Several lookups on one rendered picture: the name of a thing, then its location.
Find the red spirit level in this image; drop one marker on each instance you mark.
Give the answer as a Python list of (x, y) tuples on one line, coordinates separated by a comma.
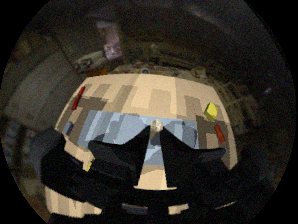
[(78, 97)]

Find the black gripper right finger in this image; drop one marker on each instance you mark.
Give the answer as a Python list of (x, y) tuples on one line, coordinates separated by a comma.
[(179, 157)]

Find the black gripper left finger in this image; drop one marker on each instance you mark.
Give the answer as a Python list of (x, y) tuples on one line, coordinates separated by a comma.
[(131, 154)]

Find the awl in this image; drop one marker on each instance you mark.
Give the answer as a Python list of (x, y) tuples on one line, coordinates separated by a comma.
[(155, 128)]

